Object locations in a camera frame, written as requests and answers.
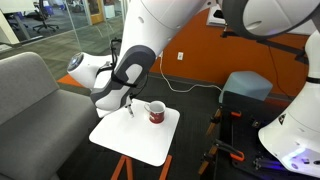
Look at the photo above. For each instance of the black white marker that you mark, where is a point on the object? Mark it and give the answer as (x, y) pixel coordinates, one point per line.
(130, 111)

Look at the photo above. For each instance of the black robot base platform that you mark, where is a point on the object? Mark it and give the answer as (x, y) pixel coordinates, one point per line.
(242, 134)

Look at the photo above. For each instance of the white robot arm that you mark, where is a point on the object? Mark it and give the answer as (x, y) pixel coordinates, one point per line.
(206, 29)

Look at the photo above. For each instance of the maroon white mug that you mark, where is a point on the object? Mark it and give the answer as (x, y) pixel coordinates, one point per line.
(156, 111)

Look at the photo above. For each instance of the white square side table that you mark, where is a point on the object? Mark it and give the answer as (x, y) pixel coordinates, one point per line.
(136, 137)

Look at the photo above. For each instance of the orange black clamp upper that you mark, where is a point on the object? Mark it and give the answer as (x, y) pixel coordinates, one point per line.
(218, 117)

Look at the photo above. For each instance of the orange black clamp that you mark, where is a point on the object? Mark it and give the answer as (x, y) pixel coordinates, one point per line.
(219, 146)
(218, 117)

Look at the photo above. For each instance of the light blue ottoman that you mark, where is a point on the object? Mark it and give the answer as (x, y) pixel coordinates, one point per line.
(247, 83)

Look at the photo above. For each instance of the orange floor mat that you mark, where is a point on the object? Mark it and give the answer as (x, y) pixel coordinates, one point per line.
(67, 79)

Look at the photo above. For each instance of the orange black clamp lower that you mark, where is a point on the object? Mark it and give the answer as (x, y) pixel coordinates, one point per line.
(219, 146)

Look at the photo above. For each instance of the grey sofa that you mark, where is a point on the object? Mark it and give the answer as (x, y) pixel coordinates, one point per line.
(40, 124)

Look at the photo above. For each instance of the black office chair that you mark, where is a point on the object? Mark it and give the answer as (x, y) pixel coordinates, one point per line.
(42, 15)

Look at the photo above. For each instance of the white wall outlet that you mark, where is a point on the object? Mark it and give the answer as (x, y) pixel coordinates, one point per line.
(180, 55)

